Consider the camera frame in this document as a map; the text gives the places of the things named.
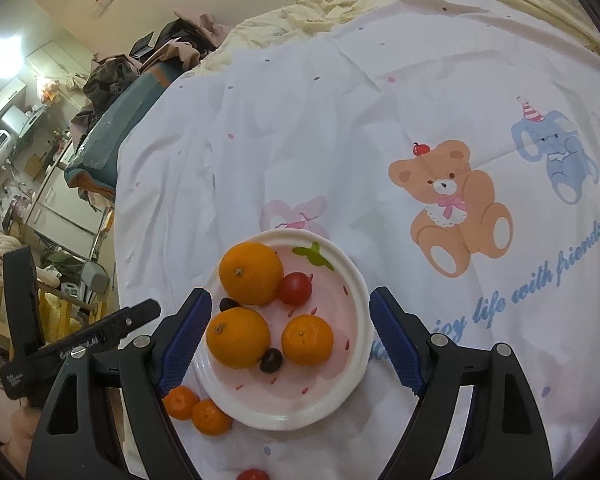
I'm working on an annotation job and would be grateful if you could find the pink strawberry print plate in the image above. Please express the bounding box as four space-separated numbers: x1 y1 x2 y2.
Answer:
192 229 372 432

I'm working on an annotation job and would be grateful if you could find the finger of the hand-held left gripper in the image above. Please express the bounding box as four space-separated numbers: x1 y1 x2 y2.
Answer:
97 298 162 345

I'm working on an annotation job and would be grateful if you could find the pile of dark clothes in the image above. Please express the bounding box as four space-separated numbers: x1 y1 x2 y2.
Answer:
82 17 231 111

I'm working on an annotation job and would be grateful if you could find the white cartoon print bed sheet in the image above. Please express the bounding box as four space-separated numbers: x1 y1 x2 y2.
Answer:
112 0 600 480

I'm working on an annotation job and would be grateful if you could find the person's left hand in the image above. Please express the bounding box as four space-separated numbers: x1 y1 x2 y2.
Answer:
7 400 45 467

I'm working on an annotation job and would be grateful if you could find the white kitchen cabinet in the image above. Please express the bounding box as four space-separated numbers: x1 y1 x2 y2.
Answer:
22 160 112 256

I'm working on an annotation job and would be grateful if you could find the small mandarin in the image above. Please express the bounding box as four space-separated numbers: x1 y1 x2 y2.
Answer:
281 314 335 366
162 385 201 421
191 399 233 436

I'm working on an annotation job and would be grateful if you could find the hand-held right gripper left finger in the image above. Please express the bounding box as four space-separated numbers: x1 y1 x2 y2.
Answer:
25 287 213 480

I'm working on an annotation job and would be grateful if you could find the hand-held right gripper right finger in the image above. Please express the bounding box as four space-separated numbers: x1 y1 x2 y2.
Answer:
369 286 556 480

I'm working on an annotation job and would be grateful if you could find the grey chair seat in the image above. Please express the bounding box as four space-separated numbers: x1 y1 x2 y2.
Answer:
80 260 112 306

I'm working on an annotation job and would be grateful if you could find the large orange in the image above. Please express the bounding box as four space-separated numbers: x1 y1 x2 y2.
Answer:
219 242 285 306
206 306 272 369

